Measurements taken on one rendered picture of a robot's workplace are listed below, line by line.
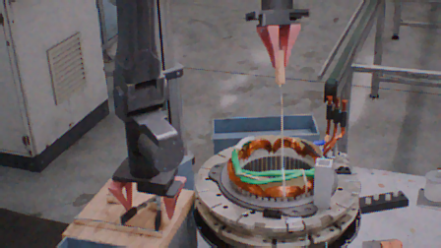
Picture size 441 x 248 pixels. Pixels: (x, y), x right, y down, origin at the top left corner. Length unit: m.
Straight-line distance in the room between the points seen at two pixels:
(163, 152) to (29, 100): 2.43
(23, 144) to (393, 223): 2.32
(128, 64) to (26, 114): 2.47
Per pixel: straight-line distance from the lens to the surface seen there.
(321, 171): 1.10
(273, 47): 1.10
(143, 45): 0.96
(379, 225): 1.66
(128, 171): 1.11
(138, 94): 1.00
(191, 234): 1.31
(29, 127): 3.45
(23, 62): 3.31
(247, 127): 1.55
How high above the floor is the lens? 1.75
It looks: 27 degrees down
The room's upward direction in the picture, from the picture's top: 3 degrees counter-clockwise
